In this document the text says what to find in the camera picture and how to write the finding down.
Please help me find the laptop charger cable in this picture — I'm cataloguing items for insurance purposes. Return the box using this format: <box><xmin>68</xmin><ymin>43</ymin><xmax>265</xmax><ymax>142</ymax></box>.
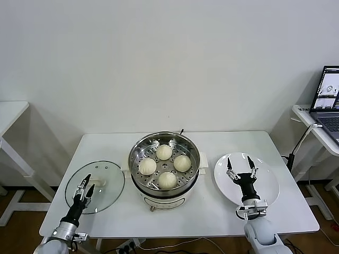
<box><xmin>281</xmin><ymin>122</ymin><xmax>324</xmax><ymax>174</ymax></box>

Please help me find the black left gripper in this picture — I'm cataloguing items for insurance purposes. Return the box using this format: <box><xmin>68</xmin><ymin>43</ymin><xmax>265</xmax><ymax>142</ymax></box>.
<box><xmin>60</xmin><ymin>173</ymin><xmax>96</xmax><ymax>225</ymax></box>

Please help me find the white round plate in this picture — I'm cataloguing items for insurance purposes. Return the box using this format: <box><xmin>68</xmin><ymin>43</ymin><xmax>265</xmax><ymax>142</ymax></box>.
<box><xmin>213</xmin><ymin>152</ymin><xmax>280</xmax><ymax>207</ymax></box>

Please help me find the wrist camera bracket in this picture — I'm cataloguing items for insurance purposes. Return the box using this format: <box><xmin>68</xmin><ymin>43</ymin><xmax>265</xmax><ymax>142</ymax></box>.
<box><xmin>71</xmin><ymin>231</ymin><xmax>90</xmax><ymax>251</ymax></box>
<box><xmin>235</xmin><ymin>198</ymin><xmax>269</xmax><ymax>221</ymax></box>

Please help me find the black power plug cable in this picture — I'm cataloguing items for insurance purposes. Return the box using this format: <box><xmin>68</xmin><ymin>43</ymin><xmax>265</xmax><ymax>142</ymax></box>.
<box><xmin>102</xmin><ymin>243</ymin><xmax>133</xmax><ymax>254</ymax></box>

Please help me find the round glass lid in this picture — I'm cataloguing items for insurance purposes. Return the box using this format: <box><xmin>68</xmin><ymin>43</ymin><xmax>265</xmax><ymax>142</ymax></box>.
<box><xmin>65</xmin><ymin>160</ymin><xmax>126</xmax><ymax>214</ymax></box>

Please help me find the white steamed baozi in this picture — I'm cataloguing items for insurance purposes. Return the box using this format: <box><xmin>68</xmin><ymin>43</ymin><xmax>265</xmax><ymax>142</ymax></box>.
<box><xmin>155</xmin><ymin>144</ymin><xmax>173</xmax><ymax>161</ymax></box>
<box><xmin>173</xmin><ymin>155</ymin><xmax>192</xmax><ymax>172</ymax></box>
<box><xmin>138</xmin><ymin>158</ymin><xmax>157</xmax><ymax>176</ymax></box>
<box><xmin>158</xmin><ymin>171</ymin><xmax>177</xmax><ymax>190</ymax></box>

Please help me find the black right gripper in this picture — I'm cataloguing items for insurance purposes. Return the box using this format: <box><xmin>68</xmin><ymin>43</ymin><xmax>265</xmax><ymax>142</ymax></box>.
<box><xmin>226</xmin><ymin>156</ymin><xmax>262</xmax><ymax>202</ymax></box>

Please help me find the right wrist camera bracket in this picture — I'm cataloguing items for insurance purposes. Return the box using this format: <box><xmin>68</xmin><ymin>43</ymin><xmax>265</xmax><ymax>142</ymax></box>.
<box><xmin>235</xmin><ymin>198</ymin><xmax>269</xmax><ymax>221</ymax></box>

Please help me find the white power strip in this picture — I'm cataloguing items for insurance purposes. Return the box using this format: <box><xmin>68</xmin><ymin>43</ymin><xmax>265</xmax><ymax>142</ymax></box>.
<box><xmin>116</xmin><ymin>237</ymin><xmax>146</xmax><ymax>251</ymax></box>

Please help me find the grey open laptop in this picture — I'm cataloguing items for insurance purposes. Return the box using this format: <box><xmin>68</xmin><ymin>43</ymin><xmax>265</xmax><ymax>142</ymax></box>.
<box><xmin>309</xmin><ymin>65</ymin><xmax>339</xmax><ymax>146</ymax></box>

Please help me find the white empty side table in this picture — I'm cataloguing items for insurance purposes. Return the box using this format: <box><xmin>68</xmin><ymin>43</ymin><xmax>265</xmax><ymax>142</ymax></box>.
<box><xmin>0</xmin><ymin>101</ymin><xmax>58</xmax><ymax>227</ymax></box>

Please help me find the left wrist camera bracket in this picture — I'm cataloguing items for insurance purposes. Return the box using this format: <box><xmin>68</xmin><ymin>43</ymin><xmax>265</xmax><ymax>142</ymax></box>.
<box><xmin>71</xmin><ymin>231</ymin><xmax>90</xmax><ymax>251</ymax></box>

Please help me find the perforated steel steamer basket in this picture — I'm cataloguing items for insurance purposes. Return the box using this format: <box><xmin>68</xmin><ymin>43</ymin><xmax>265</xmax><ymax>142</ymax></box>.
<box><xmin>129</xmin><ymin>131</ymin><xmax>201</xmax><ymax>192</ymax></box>

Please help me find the white floor cable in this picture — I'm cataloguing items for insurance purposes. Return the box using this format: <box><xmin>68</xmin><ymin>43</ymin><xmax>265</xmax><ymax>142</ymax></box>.
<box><xmin>137</xmin><ymin>237</ymin><xmax>226</xmax><ymax>254</ymax></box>

